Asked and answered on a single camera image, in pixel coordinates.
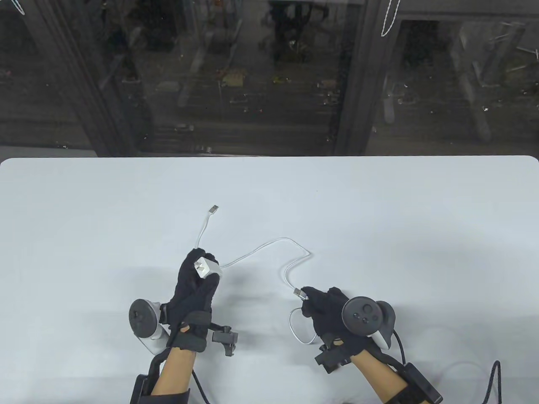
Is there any person's right hand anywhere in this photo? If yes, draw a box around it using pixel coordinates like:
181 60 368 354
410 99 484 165
301 287 378 356

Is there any person's left hand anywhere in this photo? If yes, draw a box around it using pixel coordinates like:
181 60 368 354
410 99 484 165
160 248 220 351

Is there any white charger head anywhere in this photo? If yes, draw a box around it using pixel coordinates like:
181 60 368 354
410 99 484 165
193 258 221 279

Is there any white USB cable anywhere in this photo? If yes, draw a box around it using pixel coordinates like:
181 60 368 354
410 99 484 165
196 205 320 346

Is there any person's right forearm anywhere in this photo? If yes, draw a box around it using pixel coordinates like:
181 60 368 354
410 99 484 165
351 348 406 404

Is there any person's left forearm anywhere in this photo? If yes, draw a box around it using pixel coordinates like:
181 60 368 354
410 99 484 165
151 348 197 397

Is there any black and white right controller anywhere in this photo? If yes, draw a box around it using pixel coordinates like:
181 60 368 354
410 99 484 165
341 296 398 350

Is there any white and black left controller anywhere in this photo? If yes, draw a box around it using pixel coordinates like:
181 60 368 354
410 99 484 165
128 298 171 355

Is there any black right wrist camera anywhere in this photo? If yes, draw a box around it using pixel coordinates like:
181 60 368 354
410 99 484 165
314 343 352 374

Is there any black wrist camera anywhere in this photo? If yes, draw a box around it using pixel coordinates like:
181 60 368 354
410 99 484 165
208 322 239 358
314 343 352 374

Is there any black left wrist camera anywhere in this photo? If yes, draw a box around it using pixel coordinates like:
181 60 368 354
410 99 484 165
208 322 239 358

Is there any black cable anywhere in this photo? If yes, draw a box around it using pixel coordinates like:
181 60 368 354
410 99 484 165
481 360 503 404
191 369 210 404

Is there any black left arm strap unit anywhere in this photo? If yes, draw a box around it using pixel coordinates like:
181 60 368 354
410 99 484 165
131 353 191 404

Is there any black arm strap unit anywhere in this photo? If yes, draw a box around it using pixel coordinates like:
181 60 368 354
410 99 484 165
380 353 444 404
131 353 191 404

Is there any black right arm strap unit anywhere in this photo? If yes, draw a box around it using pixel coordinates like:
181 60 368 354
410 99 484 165
380 353 444 404

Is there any dark window frame post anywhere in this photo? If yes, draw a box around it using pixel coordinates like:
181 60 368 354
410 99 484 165
333 0 403 155

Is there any white blind cord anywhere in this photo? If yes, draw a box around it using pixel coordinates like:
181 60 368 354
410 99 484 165
381 0 401 37

